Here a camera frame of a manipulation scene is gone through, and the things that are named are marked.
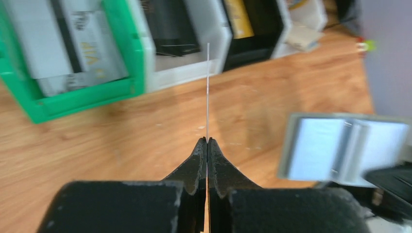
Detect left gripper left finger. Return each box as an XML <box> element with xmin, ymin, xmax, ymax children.
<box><xmin>38</xmin><ymin>138</ymin><xmax>207</xmax><ymax>233</ymax></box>

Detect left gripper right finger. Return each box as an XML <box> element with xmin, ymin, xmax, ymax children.
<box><xmin>207</xmin><ymin>139</ymin><xmax>369</xmax><ymax>233</ymax></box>

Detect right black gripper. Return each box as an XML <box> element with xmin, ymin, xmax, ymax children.
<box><xmin>313</xmin><ymin>166</ymin><xmax>412</xmax><ymax>224</ymax></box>

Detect grey card holder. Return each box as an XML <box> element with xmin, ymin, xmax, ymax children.
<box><xmin>277</xmin><ymin>113</ymin><xmax>412</xmax><ymax>187</ymax></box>

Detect white silver credit card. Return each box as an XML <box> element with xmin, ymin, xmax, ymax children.
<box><xmin>206</xmin><ymin>42</ymin><xmax>210</xmax><ymax>143</ymax></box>

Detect white cards in green bin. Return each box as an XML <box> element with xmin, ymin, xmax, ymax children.
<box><xmin>3</xmin><ymin>0</ymin><xmax>128</xmax><ymax>97</ymax></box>

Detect small colourful toy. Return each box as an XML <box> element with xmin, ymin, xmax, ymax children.
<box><xmin>356</xmin><ymin>36</ymin><xmax>376</xmax><ymax>58</ymax></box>

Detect black wallet in bin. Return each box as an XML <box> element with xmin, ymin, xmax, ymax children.
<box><xmin>140</xmin><ymin>0</ymin><xmax>201</xmax><ymax>57</ymax></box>

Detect yellow brown packet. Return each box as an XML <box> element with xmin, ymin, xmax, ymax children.
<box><xmin>223</xmin><ymin>0</ymin><xmax>254</xmax><ymax>39</ymax></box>

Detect white bin with wallets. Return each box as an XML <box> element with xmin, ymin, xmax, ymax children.
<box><xmin>271</xmin><ymin>0</ymin><xmax>327</xmax><ymax>59</ymax></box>

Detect white plastic bin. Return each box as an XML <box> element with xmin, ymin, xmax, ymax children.
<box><xmin>128</xmin><ymin>0</ymin><xmax>232</xmax><ymax>93</ymax></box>

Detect black plastic bin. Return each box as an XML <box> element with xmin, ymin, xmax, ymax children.
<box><xmin>221</xmin><ymin>0</ymin><xmax>284</xmax><ymax>71</ymax></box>

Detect green plastic bin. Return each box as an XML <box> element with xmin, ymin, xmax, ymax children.
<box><xmin>0</xmin><ymin>0</ymin><xmax>145</xmax><ymax>123</ymax></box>

